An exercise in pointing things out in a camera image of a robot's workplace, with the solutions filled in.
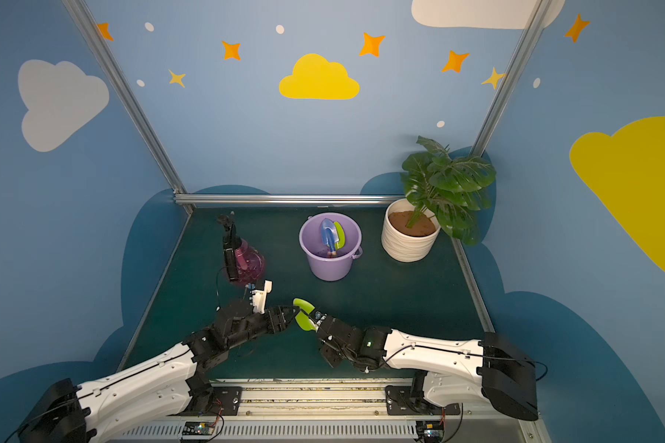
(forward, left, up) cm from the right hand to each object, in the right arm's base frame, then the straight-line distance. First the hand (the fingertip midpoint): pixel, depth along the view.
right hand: (327, 337), depth 79 cm
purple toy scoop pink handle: (+31, +4, -1) cm, 31 cm away
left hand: (+6, +9, +7) cm, 13 cm away
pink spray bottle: (+24, +30, +1) cm, 38 cm away
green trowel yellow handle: (+33, -1, +2) cm, 33 cm away
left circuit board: (-24, +33, -8) cm, 41 cm away
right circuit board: (-20, -29, -8) cm, 36 cm away
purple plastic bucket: (+25, -2, -1) cm, 25 cm away
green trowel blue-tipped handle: (+4, +8, +3) cm, 9 cm away
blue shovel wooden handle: (+35, +2, +4) cm, 35 cm away
